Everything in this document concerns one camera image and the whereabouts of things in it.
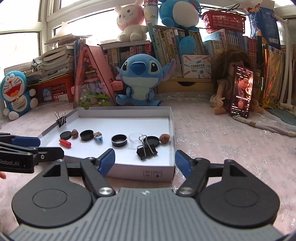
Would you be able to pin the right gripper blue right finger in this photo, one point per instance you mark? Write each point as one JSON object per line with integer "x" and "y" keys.
{"x": 183, "y": 162}

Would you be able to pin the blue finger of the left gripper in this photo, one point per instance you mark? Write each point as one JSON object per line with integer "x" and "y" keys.
{"x": 26, "y": 141}
{"x": 48, "y": 154}

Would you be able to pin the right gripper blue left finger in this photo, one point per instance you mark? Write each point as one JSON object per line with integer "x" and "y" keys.
{"x": 105, "y": 162}

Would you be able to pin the short red crayon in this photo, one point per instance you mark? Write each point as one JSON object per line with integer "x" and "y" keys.
{"x": 65, "y": 143}

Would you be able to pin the large black round lid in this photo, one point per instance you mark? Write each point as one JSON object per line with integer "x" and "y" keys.
{"x": 66, "y": 135}

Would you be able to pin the blue clip with bears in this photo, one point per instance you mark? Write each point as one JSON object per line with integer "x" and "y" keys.
{"x": 98, "y": 137}

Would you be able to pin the brown walnut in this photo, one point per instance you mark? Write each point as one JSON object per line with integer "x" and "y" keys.
{"x": 164, "y": 138}
{"x": 74, "y": 133}

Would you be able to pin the small black lid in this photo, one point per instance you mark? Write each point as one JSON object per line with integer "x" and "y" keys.
{"x": 152, "y": 140}

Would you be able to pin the black binder clip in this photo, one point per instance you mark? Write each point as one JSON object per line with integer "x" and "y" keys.
{"x": 146, "y": 151}
{"x": 61, "y": 119}

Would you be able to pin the person's left hand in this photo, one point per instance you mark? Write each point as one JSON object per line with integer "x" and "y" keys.
{"x": 2, "y": 175}

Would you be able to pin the black binder clip on box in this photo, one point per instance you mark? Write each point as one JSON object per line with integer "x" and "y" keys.
{"x": 61, "y": 119}

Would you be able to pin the Doraemon plush toy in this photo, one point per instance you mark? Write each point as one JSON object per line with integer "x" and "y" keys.
{"x": 17, "y": 98}

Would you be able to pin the white cardboard box tray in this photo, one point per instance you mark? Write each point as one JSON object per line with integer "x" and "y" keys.
{"x": 122, "y": 129}

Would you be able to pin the red plastic crate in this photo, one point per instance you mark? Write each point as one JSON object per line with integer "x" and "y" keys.
{"x": 55, "y": 90}

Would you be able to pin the wooden drawer organiser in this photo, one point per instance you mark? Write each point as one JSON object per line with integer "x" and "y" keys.
{"x": 185, "y": 85}

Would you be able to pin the pink triangular dollhouse toy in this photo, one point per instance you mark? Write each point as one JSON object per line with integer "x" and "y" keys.
{"x": 95, "y": 84}

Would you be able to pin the stack of grey books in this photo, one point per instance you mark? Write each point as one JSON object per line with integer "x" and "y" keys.
{"x": 57, "y": 61}

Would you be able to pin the white colourful stationery box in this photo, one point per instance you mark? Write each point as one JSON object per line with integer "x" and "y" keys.
{"x": 196, "y": 66}

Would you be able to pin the blue Stitch plush toy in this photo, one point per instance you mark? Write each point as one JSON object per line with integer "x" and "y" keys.
{"x": 142, "y": 73}

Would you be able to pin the smartphone with lit screen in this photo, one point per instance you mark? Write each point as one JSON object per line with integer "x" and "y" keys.
{"x": 241, "y": 91}

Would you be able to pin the brown haired doll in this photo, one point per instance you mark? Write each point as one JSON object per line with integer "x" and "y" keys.
{"x": 223, "y": 65}

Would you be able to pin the row of upright books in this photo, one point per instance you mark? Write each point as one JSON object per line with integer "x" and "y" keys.
{"x": 168, "y": 43}

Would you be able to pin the white pipe rack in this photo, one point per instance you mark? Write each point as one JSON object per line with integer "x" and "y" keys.
{"x": 285, "y": 101}

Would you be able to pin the red plastic basket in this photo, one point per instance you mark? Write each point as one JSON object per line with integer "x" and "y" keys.
{"x": 216, "y": 20}

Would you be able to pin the blue white round plush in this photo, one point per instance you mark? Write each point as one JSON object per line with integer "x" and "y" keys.
{"x": 182, "y": 14}

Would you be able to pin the pink white rabbit plush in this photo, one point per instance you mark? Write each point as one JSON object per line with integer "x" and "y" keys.
{"x": 130, "y": 20}

